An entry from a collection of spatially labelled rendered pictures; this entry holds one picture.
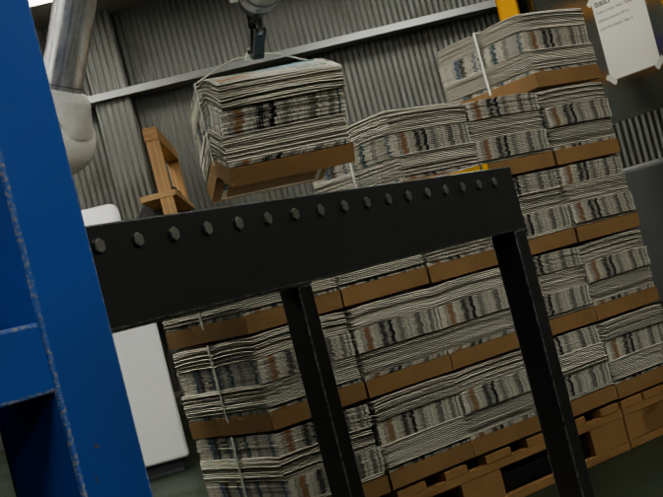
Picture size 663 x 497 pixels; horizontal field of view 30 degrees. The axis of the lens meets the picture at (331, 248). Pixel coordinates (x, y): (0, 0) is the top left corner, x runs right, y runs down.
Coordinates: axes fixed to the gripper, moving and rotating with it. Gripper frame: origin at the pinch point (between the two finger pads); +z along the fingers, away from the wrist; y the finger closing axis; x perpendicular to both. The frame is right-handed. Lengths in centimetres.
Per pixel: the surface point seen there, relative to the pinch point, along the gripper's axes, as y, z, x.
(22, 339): 76, -171, -64
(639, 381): 106, 59, 103
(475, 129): 27, 39, 65
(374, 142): 26, 33, 35
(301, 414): 90, 12, -6
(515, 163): 38, 43, 76
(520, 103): 21, 45, 83
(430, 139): 29, 32, 49
